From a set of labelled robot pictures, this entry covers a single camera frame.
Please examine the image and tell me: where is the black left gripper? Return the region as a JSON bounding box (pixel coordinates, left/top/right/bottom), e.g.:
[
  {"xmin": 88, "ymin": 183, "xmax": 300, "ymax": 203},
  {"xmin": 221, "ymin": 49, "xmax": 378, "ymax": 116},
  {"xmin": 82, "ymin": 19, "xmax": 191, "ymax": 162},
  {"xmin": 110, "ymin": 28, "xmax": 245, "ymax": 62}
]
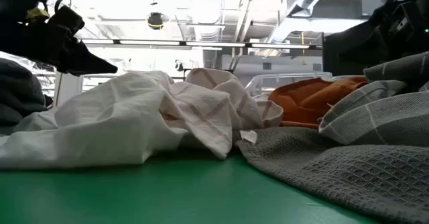
[{"xmin": 0, "ymin": 15, "xmax": 119, "ymax": 77}]

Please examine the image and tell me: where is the plain white towel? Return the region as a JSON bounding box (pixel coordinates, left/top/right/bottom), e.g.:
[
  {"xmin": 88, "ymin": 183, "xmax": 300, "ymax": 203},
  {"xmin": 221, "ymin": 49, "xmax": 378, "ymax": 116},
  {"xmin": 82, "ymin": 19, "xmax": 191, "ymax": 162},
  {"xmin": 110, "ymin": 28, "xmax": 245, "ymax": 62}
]
[{"xmin": 0, "ymin": 70, "xmax": 190, "ymax": 170}]

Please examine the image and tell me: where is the dark grey towel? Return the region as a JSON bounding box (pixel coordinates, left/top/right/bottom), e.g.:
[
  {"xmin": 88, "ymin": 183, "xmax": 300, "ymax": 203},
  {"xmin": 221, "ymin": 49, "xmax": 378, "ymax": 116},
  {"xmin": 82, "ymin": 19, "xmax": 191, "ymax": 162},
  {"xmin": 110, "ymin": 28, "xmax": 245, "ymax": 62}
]
[{"xmin": 0, "ymin": 58, "xmax": 54, "ymax": 128}]

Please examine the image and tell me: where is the white red-striped towel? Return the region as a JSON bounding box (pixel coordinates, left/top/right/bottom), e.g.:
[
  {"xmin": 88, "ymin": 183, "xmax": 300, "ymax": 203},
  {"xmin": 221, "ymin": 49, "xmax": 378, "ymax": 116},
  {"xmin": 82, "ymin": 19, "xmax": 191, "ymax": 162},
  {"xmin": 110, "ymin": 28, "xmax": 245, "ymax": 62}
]
[{"xmin": 158, "ymin": 67, "xmax": 285, "ymax": 160}]

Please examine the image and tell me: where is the clear plastic bin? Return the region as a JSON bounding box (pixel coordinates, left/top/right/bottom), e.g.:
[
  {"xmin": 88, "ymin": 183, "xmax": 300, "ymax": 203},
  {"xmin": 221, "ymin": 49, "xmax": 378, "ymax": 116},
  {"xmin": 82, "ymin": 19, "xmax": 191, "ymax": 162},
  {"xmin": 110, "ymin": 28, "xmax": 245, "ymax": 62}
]
[{"xmin": 244, "ymin": 71, "xmax": 334, "ymax": 99}]

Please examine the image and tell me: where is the orange towel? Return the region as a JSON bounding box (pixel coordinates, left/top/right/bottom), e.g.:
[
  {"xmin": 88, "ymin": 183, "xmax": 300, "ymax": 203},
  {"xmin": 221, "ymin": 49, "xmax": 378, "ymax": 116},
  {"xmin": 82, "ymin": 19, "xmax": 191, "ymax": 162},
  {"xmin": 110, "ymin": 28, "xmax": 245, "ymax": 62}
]
[{"xmin": 267, "ymin": 76, "xmax": 369, "ymax": 130}]

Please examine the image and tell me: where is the light grey waffle towel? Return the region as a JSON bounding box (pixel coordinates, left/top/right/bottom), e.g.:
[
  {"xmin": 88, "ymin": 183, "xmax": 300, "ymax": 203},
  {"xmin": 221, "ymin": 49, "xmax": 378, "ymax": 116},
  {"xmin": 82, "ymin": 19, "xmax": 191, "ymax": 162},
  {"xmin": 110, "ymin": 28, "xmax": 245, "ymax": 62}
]
[{"xmin": 233, "ymin": 126, "xmax": 429, "ymax": 224}]

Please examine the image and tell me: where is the grey white-checked towel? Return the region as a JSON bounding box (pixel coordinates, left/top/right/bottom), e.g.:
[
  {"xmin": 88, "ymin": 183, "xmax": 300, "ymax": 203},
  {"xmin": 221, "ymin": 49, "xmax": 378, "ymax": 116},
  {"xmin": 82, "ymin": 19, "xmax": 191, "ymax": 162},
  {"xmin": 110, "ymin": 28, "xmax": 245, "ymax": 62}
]
[{"xmin": 318, "ymin": 51, "xmax": 429, "ymax": 148}]

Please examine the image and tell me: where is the white pillar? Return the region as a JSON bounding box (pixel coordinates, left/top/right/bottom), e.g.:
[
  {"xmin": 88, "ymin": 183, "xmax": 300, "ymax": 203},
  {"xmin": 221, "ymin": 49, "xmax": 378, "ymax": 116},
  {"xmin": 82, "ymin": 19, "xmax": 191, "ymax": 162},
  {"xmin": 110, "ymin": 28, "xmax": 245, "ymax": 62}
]
[{"xmin": 53, "ymin": 70, "xmax": 84, "ymax": 108}]

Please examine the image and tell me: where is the ceiling light strip bar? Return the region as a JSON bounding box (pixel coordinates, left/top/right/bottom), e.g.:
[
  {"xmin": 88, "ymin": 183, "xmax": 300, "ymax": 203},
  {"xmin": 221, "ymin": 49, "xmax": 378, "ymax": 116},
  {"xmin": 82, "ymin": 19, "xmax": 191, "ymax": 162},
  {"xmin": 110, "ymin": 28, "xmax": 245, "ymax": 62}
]
[{"xmin": 80, "ymin": 38, "xmax": 323, "ymax": 50}]

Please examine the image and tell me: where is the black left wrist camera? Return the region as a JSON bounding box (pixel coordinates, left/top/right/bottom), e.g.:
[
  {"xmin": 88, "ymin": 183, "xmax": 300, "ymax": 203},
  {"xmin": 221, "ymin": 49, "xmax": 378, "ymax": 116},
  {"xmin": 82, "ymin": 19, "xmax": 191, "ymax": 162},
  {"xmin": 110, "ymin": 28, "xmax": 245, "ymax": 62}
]
[{"xmin": 46, "ymin": 5, "xmax": 86, "ymax": 37}]

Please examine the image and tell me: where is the black ceiling dome camera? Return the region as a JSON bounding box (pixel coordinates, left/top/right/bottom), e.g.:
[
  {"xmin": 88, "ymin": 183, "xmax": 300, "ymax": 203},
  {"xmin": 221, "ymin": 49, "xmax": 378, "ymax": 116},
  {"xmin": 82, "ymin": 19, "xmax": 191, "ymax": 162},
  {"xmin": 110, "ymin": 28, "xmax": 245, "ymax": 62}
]
[{"xmin": 146, "ymin": 11, "xmax": 165, "ymax": 30}]

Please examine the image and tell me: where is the silver corrugated ventilation duct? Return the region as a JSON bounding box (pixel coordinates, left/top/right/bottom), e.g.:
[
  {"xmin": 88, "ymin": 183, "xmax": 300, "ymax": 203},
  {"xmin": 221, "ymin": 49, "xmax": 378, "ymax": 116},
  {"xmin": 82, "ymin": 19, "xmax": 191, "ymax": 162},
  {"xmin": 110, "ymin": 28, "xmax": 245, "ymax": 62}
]
[{"xmin": 186, "ymin": 0, "xmax": 225, "ymax": 69}]

